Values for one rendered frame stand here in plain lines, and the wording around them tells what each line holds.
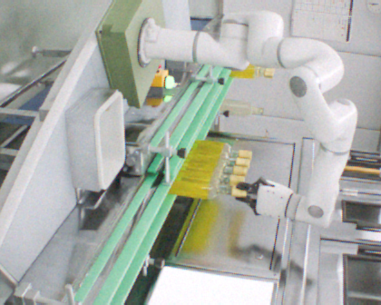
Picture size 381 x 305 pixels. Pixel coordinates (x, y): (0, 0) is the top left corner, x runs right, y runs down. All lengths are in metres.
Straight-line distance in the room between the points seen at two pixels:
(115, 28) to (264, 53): 0.40
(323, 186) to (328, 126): 0.19
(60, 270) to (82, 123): 0.36
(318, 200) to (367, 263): 0.36
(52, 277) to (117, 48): 0.64
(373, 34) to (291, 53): 6.19
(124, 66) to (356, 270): 0.92
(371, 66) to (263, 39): 6.28
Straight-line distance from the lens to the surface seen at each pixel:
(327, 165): 1.29
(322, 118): 1.17
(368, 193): 1.93
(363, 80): 7.61
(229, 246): 1.50
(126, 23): 1.35
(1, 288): 1.46
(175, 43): 1.42
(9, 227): 1.08
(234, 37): 1.39
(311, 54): 1.26
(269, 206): 1.47
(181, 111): 1.70
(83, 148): 1.26
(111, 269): 1.17
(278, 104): 7.75
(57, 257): 1.19
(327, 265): 1.54
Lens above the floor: 1.30
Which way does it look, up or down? 12 degrees down
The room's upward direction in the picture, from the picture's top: 97 degrees clockwise
